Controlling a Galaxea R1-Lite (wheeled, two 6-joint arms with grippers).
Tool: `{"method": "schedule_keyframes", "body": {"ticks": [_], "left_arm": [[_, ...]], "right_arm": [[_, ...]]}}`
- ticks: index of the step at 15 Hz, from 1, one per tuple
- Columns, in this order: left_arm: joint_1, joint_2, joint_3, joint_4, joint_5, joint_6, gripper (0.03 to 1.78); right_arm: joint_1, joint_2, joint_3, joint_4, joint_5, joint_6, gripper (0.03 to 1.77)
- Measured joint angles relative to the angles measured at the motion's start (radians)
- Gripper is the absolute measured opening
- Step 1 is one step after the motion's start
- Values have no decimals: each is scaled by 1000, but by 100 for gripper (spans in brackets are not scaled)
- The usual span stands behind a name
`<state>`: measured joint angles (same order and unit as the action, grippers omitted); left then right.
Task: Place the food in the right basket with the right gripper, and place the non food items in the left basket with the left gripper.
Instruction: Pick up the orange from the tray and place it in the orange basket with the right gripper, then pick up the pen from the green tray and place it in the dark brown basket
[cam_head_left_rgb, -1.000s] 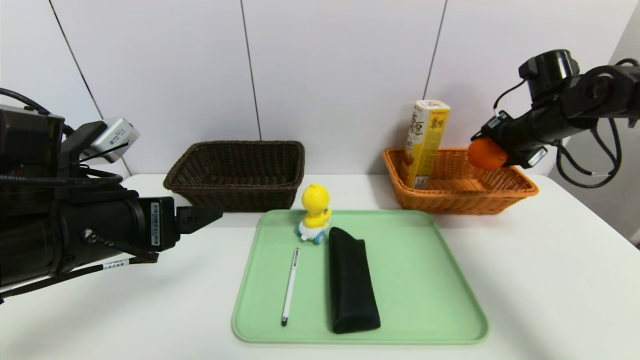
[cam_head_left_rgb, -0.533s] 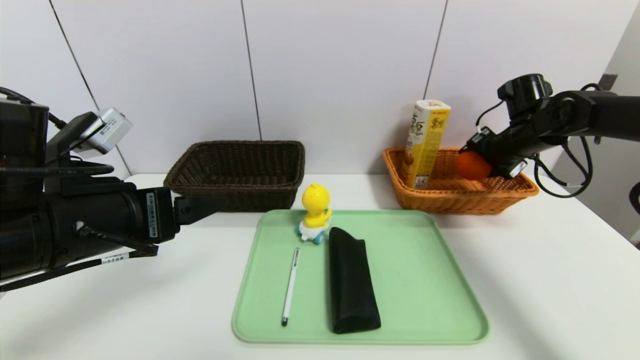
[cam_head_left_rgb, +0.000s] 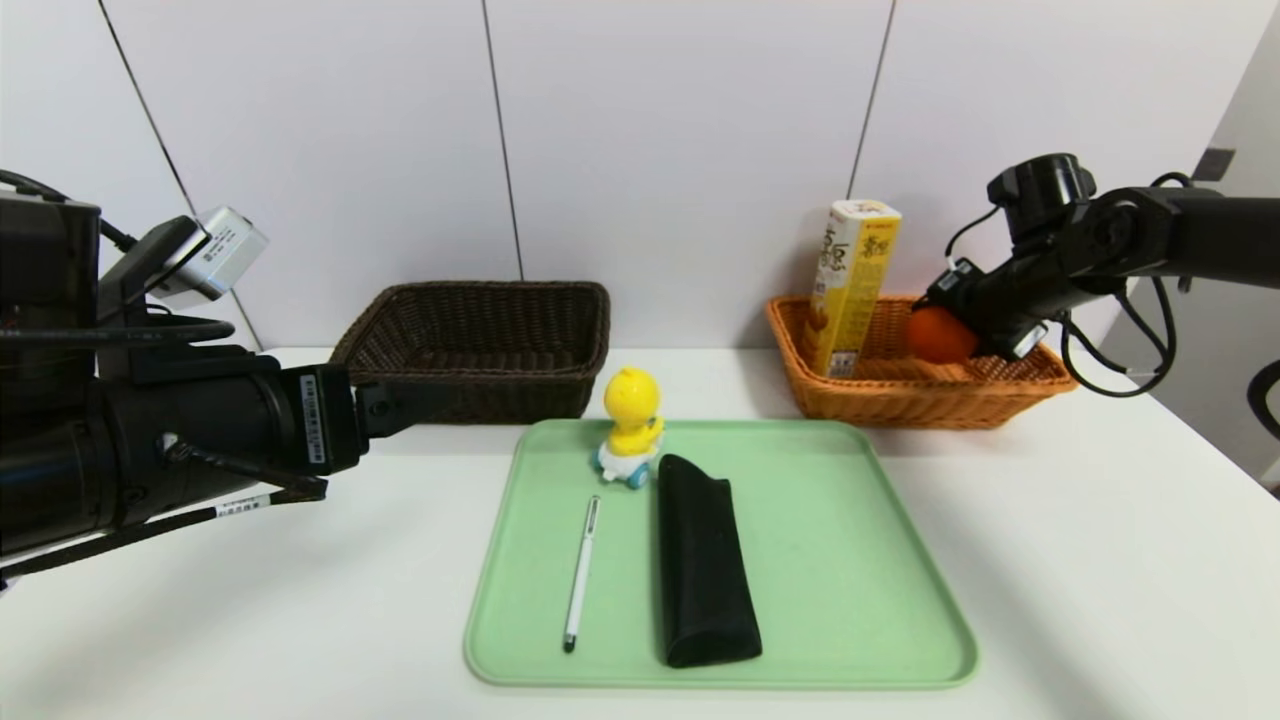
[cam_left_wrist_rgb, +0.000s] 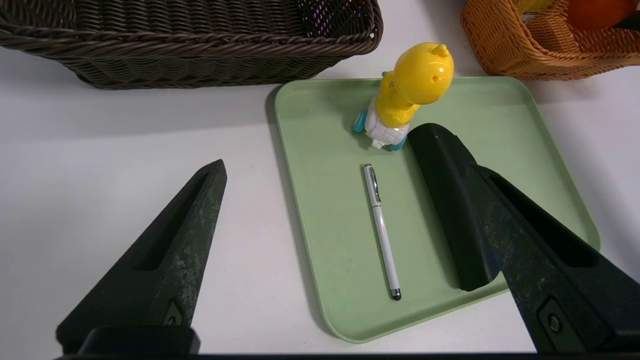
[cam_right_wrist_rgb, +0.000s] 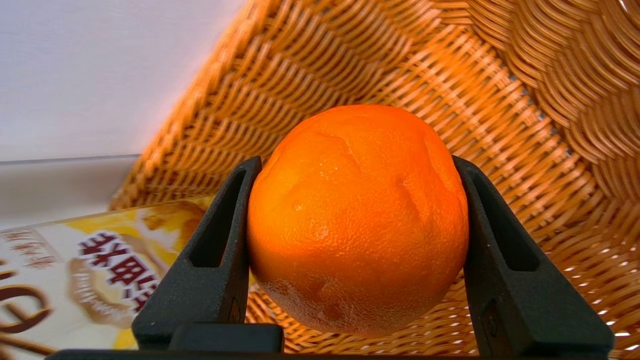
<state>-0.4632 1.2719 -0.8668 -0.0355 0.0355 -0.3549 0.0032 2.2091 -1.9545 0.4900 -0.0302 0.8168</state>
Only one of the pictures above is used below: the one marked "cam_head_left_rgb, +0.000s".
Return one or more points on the yellow chips box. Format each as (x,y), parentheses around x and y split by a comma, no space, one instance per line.
(850,290)

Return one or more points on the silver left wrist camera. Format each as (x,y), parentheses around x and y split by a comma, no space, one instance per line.
(215,250)

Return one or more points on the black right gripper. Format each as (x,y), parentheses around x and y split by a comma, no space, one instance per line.
(952,283)

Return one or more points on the orange fruit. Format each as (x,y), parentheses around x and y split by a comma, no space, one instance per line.
(935,335)

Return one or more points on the orange wicker basket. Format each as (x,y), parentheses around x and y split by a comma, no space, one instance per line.
(900,395)

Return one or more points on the yellow duck toy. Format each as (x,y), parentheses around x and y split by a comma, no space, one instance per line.
(632,410)

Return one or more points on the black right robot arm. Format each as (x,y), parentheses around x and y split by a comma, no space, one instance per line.
(1180,235)

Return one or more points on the black glasses case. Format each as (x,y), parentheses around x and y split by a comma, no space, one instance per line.
(705,570)

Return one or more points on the black curved chair armrest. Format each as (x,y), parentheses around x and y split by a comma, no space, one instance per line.
(1262,400)

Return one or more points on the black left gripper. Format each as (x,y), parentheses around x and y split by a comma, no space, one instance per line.
(322,419)

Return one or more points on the dark grey wall plate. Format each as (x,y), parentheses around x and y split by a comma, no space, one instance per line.
(1213,165)

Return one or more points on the dark brown wicker basket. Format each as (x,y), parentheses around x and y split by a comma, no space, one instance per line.
(470,340)

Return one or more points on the white stylus pen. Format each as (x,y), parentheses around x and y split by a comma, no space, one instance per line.
(582,570)

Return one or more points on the light green plastic tray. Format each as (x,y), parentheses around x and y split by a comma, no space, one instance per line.
(820,560)

